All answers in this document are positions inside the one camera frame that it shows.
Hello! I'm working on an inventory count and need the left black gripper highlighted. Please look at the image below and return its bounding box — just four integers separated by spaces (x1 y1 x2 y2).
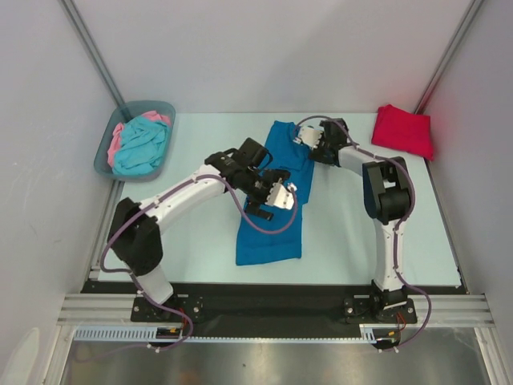
240 170 290 221

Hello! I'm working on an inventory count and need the dark blue t shirt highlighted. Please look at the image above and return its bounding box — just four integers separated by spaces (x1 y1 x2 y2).
235 120 316 266

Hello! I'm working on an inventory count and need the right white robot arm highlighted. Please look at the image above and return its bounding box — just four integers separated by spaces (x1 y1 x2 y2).
297 119 416 322

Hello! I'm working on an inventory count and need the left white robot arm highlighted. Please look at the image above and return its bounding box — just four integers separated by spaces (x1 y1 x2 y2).
105 138 298 321

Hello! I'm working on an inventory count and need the folded red t shirt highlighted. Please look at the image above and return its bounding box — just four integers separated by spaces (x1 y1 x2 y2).
371 104 434 161

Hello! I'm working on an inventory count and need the black front mat strip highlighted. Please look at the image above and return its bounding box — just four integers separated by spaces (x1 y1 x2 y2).
79 280 468 340

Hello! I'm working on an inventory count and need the light blue t shirt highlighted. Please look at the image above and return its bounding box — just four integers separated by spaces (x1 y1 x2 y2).
113 115 172 177

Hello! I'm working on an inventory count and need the teal plastic basket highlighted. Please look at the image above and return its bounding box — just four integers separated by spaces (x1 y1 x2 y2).
94 100 176 182

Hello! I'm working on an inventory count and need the pink t shirt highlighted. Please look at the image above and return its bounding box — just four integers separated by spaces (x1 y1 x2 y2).
107 110 172 166

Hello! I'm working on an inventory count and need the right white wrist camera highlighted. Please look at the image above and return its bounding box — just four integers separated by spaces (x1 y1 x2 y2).
293 125 324 150

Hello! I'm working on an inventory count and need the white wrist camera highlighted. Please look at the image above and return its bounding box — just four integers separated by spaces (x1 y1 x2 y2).
265 183 297 210
293 125 324 150

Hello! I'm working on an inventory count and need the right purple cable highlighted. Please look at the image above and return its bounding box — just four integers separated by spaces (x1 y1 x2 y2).
294 115 432 353

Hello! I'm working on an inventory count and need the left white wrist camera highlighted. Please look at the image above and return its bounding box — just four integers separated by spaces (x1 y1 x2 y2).
265 183 297 210

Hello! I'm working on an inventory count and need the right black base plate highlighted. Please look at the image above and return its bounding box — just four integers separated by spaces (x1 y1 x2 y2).
342 297 418 325

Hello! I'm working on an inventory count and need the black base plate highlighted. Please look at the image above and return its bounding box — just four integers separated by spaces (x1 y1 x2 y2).
342 297 418 325
130 294 204 323

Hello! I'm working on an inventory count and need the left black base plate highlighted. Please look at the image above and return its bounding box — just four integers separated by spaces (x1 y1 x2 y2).
130 294 204 323

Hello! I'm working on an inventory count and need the right slotted cable duct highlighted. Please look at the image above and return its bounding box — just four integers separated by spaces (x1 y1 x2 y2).
360 324 401 343

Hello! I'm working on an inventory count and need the slotted cable duct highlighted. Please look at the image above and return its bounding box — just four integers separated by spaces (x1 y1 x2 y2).
360 324 401 343
75 326 182 342

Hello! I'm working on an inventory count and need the right aluminium corner post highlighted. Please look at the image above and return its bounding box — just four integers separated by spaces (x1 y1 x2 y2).
413 0 487 115

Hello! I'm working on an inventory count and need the aluminium corner post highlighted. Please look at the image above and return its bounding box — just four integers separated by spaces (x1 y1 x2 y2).
58 0 125 106
413 0 487 115

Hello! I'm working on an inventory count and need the aluminium front rail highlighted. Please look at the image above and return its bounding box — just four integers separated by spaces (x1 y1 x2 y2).
58 294 494 327

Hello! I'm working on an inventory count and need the left slotted cable duct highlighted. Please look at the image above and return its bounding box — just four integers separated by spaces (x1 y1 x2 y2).
75 326 182 342

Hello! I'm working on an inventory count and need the left aluminium corner post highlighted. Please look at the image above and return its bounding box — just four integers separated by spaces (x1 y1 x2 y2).
58 0 125 106

